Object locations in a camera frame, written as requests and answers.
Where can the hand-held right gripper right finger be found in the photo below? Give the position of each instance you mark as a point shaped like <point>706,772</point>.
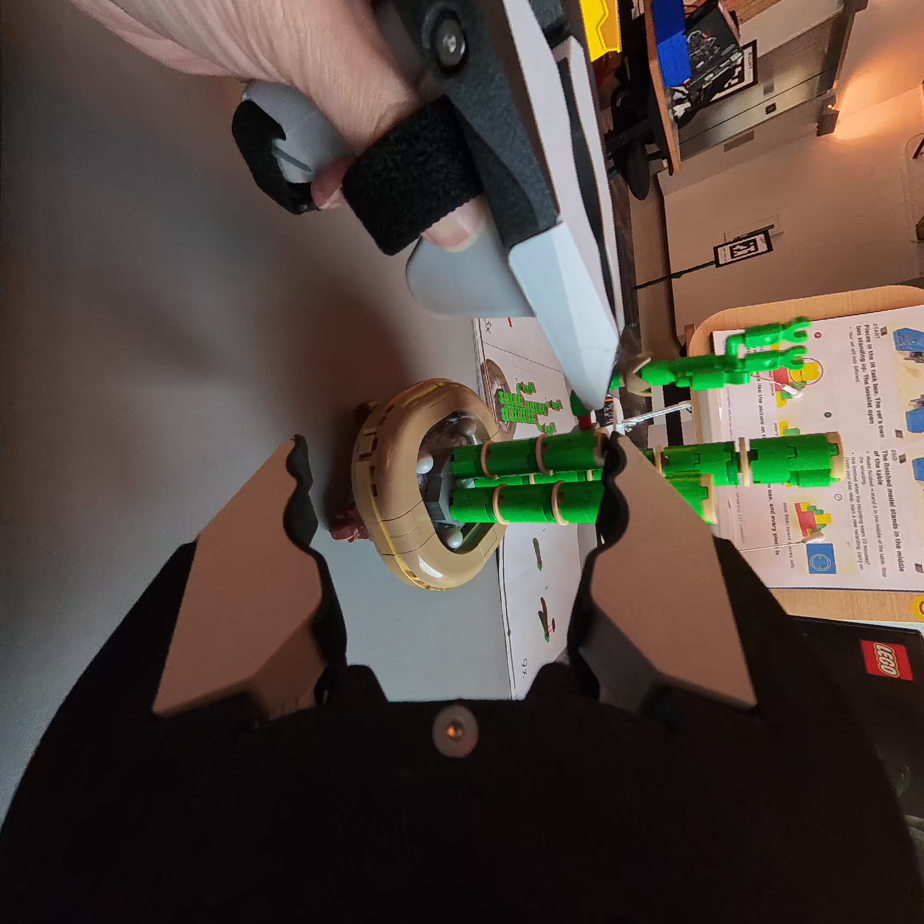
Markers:
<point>671,592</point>

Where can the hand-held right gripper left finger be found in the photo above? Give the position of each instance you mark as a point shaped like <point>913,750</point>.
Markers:
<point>238,592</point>

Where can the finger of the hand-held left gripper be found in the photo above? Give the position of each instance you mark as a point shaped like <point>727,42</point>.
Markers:
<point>570,317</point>

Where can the green lego bamboo branch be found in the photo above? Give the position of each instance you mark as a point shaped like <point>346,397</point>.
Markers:
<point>693,372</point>

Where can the lego bamboo plant model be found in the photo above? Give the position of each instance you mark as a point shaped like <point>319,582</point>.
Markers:
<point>404,462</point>

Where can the lego instruction booklet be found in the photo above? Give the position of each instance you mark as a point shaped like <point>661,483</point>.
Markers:
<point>534,599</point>

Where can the black lego set box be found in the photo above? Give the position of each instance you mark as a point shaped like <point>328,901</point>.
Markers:
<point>830,642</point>

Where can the person's left hand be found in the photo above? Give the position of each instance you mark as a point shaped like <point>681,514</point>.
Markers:
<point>289,43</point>

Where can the black office chair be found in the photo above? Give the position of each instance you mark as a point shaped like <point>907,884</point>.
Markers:
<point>639,170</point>

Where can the yellow plastic bin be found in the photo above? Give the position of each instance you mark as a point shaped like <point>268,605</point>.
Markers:
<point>603,25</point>

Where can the wooden workbench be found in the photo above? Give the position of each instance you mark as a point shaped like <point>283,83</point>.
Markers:
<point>668,130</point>

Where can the fiducial marker sign on stand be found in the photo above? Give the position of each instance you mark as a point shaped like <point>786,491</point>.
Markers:
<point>743,249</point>

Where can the blue storage bin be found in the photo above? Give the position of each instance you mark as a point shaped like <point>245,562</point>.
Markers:
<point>668,14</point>
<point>675,61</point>

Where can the white laminated instruction sheet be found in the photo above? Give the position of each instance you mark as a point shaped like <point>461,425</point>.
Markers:
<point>866,404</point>

